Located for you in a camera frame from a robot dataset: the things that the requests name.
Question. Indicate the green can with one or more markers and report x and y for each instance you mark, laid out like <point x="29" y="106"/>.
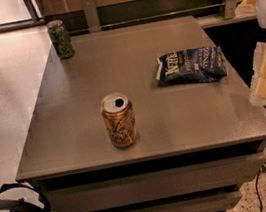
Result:
<point x="60" y="38"/>

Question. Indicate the blue chip bag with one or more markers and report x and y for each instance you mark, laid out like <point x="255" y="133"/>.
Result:
<point x="196" y="65"/>

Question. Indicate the orange soda can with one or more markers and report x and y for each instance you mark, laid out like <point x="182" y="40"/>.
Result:
<point x="119" y="119"/>

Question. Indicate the left metal rail bracket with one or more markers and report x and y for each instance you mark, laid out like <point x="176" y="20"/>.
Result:
<point x="91" y="15"/>

